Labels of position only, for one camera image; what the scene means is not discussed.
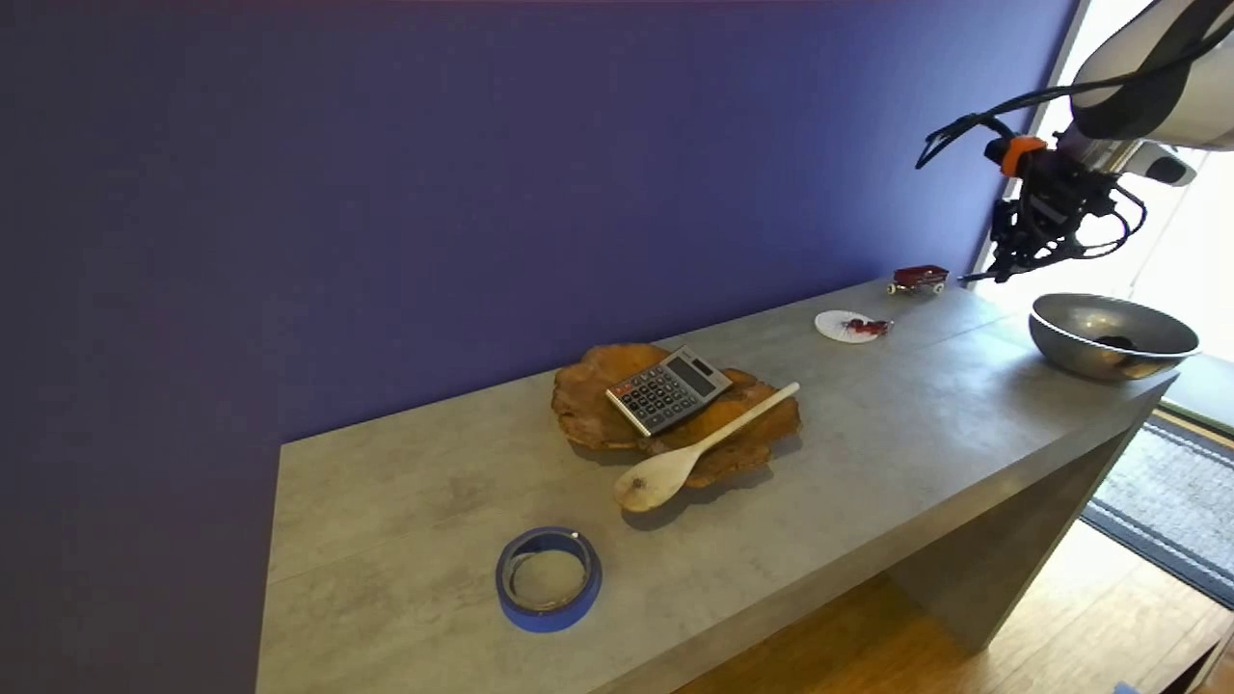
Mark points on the grey concrete table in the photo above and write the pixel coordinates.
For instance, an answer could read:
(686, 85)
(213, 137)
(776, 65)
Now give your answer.
(388, 532)

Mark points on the silver metal bowl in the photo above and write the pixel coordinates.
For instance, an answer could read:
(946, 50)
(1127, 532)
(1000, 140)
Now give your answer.
(1107, 337)

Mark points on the small white plate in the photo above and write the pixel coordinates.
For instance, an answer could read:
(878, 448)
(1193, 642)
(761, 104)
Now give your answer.
(848, 324)

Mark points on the brown wooden slab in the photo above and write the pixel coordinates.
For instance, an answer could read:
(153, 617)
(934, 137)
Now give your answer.
(596, 426)

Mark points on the small dark red box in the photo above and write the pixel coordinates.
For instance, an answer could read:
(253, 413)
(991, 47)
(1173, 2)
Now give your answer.
(918, 280)

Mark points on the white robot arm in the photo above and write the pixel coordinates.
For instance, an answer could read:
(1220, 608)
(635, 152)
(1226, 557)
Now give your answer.
(1159, 83)

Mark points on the grey calculator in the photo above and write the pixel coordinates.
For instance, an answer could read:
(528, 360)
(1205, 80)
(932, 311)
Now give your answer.
(667, 390)

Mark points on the blue tape roll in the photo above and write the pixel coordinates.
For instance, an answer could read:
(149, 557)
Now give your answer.
(547, 579)

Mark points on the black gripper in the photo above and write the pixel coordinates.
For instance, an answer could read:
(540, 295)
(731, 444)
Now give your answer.
(1038, 224)

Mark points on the dark floor mat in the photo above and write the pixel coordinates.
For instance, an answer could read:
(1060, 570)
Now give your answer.
(1168, 500)

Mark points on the wooden spoon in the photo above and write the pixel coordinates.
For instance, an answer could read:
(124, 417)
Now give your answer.
(660, 475)

